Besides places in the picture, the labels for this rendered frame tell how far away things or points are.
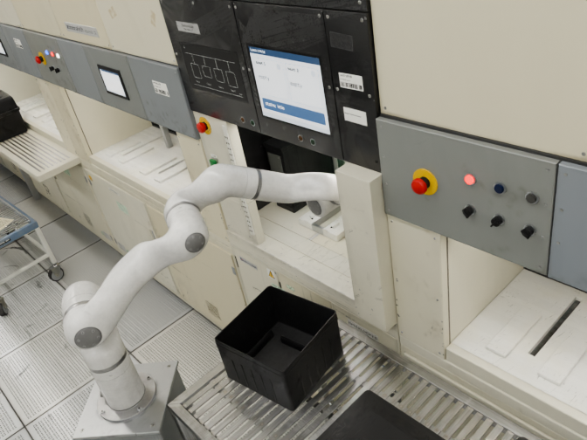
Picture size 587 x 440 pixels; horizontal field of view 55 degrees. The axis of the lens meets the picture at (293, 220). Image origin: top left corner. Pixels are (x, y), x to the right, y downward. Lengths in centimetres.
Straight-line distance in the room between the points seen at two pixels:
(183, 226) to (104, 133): 198
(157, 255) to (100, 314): 22
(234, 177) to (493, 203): 69
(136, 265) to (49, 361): 193
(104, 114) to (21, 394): 157
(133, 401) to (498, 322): 113
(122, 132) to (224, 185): 200
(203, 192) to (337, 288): 62
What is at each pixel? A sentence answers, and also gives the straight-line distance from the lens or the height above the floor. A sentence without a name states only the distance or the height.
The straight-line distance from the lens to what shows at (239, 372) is 181.
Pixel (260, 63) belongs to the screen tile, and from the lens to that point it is 165.
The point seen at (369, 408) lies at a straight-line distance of 161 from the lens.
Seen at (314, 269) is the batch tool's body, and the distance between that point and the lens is 203.
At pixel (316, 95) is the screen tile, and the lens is 152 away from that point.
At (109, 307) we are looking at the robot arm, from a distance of 165.
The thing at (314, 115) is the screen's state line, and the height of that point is 152.
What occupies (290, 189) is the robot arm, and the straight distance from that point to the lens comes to 164.
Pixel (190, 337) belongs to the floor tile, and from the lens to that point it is 322.
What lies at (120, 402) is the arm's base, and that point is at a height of 81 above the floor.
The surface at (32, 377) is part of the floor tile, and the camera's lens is 347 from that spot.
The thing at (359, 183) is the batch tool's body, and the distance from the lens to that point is 146.
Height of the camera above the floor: 214
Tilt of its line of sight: 34 degrees down
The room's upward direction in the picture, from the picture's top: 12 degrees counter-clockwise
